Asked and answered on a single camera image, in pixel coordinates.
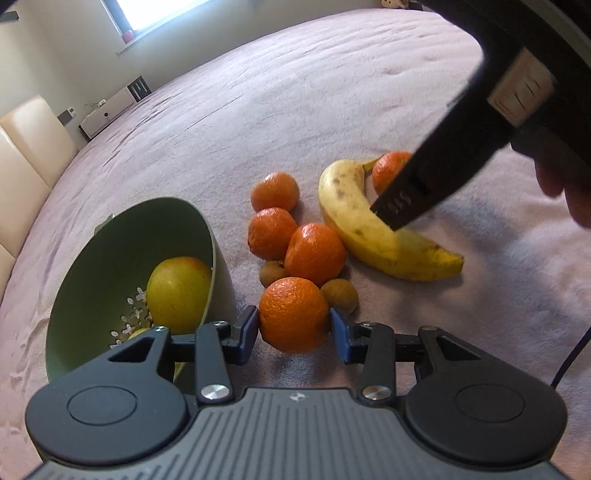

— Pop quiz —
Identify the pink bed blanket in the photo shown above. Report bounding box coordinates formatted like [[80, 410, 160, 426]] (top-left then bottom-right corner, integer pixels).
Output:
[[1, 9, 590, 479]]

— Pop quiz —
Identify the green colander bowl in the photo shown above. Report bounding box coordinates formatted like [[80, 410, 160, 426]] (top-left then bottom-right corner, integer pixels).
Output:
[[45, 198, 238, 381]]

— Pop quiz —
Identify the black cable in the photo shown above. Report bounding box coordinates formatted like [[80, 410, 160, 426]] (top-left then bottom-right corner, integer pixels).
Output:
[[550, 324, 591, 389]]

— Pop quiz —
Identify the yellow banana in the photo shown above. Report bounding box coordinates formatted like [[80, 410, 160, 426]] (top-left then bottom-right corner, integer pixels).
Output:
[[318, 159, 464, 282]]

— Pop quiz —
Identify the mandarin orange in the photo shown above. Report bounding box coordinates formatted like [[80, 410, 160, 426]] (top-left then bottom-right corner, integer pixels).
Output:
[[283, 223, 348, 287], [259, 277, 329, 354], [247, 207, 297, 261], [250, 172, 300, 212]]

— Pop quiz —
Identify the yellow green apple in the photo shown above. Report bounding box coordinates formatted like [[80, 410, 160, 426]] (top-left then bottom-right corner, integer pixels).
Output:
[[146, 256, 212, 334], [126, 327, 151, 341]]

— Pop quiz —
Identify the left brown longan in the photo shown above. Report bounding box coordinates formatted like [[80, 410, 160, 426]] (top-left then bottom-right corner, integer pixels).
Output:
[[259, 261, 288, 288]]

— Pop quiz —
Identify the brown longan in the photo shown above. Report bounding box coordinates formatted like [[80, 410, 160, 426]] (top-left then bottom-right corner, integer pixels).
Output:
[[259, 261, 288, 288], [321, 278, 359, 315]]

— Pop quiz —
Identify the white bedside cabinet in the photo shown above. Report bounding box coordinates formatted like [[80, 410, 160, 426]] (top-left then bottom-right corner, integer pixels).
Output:
[[79, 76, 152, 141]]

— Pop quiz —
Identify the red cup on windowsill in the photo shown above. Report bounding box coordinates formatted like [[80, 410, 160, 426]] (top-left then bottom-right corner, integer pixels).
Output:
[[121, 30, 134, 43]]

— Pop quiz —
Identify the right hand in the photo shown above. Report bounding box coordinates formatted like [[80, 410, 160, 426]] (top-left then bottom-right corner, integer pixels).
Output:
[[535, 160, 591, 229]]

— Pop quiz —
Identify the cream padded headboard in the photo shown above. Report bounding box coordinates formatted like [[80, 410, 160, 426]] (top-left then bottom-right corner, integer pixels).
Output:
[[0, 95, 78, 289]]

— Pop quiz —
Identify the window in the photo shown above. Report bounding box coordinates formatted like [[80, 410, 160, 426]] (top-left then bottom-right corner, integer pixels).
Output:
[[103, 0, 207, 38]]

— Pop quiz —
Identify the right brown longan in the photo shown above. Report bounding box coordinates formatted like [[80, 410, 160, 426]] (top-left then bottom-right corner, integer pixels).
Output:
[[321, 278, 359, 315]]

